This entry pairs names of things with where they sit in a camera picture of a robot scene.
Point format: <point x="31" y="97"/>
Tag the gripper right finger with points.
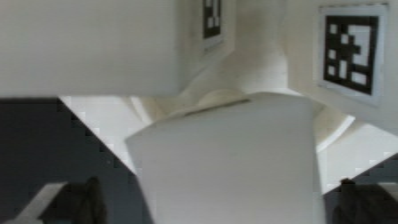
<point x="367" y="203"/>

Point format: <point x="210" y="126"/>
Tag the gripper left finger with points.
<point x="68" y="203"/>

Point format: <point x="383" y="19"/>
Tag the white round stool seat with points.
<point x="255" y="66"/>

